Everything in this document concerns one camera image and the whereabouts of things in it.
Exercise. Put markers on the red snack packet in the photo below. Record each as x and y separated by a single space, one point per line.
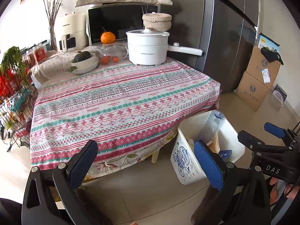
7 84

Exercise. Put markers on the green leafy plant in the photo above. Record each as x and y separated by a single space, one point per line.
11 58

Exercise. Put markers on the blue carton box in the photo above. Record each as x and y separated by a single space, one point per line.
225 154

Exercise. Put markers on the patterned striped tablecloth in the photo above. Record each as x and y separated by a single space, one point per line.
117 110

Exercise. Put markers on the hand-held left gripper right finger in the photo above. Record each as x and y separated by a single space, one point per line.
208 166

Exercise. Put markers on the vase with dry twigs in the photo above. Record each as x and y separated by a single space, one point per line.
53 11

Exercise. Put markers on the torn brown cardboard piece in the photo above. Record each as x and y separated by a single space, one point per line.
214 143

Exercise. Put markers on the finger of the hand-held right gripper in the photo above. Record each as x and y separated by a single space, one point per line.
248 140
274 130

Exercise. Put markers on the microwave oven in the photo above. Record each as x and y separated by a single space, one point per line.
117 21

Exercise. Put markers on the blue printed box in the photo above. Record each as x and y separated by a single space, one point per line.
264 41

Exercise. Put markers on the brown cardboard box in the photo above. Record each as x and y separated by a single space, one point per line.
253 91
260 68

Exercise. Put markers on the small tangerine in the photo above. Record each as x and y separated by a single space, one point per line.
105 59
115 59

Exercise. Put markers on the white bowl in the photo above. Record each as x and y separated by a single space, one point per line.
90 62

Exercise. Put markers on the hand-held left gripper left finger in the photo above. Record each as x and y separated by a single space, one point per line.
82 166

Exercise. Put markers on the white electric cooking pot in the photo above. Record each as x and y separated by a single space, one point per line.
145 51

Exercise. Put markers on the black cloth item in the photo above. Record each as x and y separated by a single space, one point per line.
269 54

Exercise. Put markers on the large orange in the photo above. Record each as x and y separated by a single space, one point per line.
107 38

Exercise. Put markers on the clear plastic bottle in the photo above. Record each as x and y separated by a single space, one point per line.
214 121

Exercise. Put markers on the floral cloth cushion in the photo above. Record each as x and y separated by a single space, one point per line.
51 63

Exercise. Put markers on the cream air fryer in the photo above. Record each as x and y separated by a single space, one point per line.
72 25

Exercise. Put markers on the grey refrigerator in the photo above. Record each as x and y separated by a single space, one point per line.
222 39

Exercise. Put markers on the white plastic bin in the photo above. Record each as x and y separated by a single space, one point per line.
185 161

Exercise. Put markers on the person's right hand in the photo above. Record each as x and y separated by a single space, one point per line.
288 191

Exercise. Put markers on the green pumpkin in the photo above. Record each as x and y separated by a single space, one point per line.
82 56

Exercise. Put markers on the woven rattan basket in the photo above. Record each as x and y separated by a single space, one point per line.
157 21

